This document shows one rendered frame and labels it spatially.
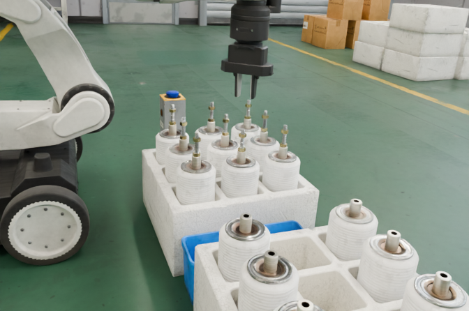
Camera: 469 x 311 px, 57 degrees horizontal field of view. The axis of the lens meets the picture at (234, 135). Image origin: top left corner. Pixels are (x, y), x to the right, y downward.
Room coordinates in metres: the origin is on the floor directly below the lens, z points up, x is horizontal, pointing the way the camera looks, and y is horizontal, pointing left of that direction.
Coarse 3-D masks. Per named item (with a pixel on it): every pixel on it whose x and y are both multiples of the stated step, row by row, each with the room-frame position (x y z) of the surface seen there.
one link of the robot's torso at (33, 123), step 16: (80, 96) 1.10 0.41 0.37; (96, 96) 1.12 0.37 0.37; (0, 112) 1.07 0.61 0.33; (16, 112) 1.08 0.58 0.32; (32, 112) 1.10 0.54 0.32; (48, 112) 1.11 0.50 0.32; (64, 112) 1.09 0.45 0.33; (80, 112) 1.09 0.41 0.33; (96, 112) 1.11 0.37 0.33; (0, 128) 1.07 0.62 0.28; (16, 128) 1.08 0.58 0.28; (32, 128) 1.08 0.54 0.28; (48, 128) 1.07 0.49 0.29; (64, 128) 1.08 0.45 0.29; (80, 128) 1.09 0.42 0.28; (96, 128) 1.12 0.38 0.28; (0, 144) 1.06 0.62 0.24; (16, 144) 1.08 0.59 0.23; (32, 144) 1.09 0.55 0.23; (48, 144) 1.08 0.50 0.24
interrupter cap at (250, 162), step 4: (232, 156) 1.03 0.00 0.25; (236, 156) 1.03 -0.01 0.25; (248, 156) 1.03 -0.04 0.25; (228, 160) 1.00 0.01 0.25; (232, 160) 1.01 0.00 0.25; (236, 160) 1.01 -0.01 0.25; (248, 160) 1.01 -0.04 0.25; (252, 160) 1.01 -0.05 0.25; (228, 164) 0.98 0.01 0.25; (232, 164) 0.98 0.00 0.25; (236, 164) 0.98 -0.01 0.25; (240, 164) 0.99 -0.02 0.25; (244, 164) 0.99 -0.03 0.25; (248, 164) 0.99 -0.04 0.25; (252, 164) 0.99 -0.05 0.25
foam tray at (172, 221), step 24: (144, 168) 1.17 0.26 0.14; (144, 192) 1.18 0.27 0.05; (168, 192) 0.95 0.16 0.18; (216, 192) 0.97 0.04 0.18; (264, 192) 0.98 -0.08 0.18; (288, 192) 0.99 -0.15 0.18; (312, 192) 1.00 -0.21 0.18; (168, 216) 0.90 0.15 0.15; (192, 216) 0.88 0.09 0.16; (216, 216) 0.90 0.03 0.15; (264, 216) 0.95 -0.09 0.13; (288, 216) 0.98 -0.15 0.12; (312, 216) 1.01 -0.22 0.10; (168, 240) 0.90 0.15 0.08; (168, 264) 0.90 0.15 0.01
